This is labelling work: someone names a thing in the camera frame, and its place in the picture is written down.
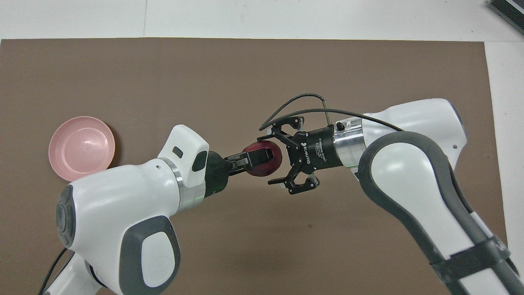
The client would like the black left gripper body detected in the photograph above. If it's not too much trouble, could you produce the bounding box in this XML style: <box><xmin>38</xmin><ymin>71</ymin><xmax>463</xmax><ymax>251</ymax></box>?
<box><xmin>203</xmin><ymin>151</ymin><xmax>230</xmax><ymax>198</ymax></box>

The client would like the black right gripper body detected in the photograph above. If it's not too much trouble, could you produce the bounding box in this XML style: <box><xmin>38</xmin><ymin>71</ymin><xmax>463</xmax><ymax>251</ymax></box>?
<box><xmin>287</xmin><ymin>125</ymin><xmax>343</xmax><ymax>170</ymax></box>

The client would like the dark red apple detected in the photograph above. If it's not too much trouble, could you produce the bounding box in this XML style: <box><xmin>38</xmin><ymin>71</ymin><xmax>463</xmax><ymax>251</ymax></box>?
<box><xmin>245</xmin><ymin>141</ymin><xmax>283</xmax><ymax>177</ymax></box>

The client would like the pink plate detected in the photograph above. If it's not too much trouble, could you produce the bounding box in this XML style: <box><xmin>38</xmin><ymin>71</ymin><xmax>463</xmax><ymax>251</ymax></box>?
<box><xmin>48</xmin><ymin>116</ymin><xmax>116</xmax><ymax>182</ymax></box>

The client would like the brown table mat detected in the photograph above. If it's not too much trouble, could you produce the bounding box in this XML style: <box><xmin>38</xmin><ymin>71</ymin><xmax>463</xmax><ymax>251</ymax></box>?
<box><xmin>0</xmin><ymin>38</ymin><xmax>508</xmax><ymax>295</ymax></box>

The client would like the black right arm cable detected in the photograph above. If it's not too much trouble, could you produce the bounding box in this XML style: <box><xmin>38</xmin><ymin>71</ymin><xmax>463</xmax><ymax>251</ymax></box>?
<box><xmin>259</xmin><ymin>94</ymin><xmax>406</xmax><ymax>132</ymax></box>

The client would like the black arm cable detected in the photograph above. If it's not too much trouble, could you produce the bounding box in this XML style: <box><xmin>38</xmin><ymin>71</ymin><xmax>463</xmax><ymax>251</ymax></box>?
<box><xmin>259</xmin><ymin>94</ymin><xmax>406</xmax><ymax>132</ymax></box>
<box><xmin>39</xmin><ymin>248</ymin><xmax>68</xmax><ymax>295</ymax></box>

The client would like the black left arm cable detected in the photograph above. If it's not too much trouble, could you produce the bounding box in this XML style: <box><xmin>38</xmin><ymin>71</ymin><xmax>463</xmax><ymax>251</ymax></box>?
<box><xmin>39</xmin><ymin>248</ymin><xmax>68</xmax><ymax>295</ymax></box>

